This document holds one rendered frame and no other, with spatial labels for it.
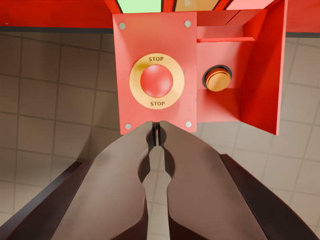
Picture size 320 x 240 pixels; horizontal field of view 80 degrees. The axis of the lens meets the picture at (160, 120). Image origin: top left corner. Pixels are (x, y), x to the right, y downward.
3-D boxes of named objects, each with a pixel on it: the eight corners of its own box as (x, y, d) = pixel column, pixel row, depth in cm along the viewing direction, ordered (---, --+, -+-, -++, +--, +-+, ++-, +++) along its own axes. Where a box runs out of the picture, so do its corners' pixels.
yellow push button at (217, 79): (202, 85, 34) (205, 92, 32) (205, 65, 31) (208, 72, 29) (224, 84, 34) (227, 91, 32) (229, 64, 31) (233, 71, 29)
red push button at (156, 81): (142, 97, 26) (140, 98, 23) (141, 67, 26) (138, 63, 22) (172, 96, 26) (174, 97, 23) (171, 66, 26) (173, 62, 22)
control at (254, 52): (132, 120, 38) (108, 148, 20) (127, 35, 36) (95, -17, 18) (232, 117, 38) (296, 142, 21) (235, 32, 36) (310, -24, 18)
